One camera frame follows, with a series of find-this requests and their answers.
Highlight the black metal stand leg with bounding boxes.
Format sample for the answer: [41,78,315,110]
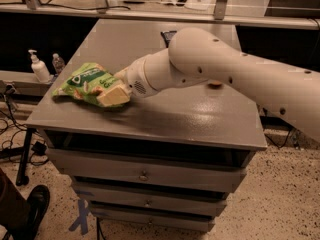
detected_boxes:
[16,128,34,186]

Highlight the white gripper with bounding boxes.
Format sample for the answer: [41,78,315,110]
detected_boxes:
[97,56,157,107]

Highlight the grey drawer cabinet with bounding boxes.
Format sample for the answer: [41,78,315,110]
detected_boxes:
[25,18,268,233]

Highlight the black floor cables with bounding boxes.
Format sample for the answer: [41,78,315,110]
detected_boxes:
[0,83,51,167]

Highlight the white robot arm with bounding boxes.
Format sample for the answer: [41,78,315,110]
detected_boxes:
[97,28,320,141]

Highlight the black shoe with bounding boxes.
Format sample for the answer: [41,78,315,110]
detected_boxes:
[8,185,50,240]

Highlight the white pump lotion bottle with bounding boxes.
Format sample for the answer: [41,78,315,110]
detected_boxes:
[28,49,50,83]

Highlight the small clear water bottle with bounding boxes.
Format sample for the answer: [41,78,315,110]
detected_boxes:
[52,53,65,74]

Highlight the blue tape cross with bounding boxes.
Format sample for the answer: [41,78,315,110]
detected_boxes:
[68,197,95,236]

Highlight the green rice chip bag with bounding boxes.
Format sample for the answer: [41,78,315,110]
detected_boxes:
[52,63,130,107]

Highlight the orange fruit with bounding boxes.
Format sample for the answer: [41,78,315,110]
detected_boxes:
[208,80,222,86]

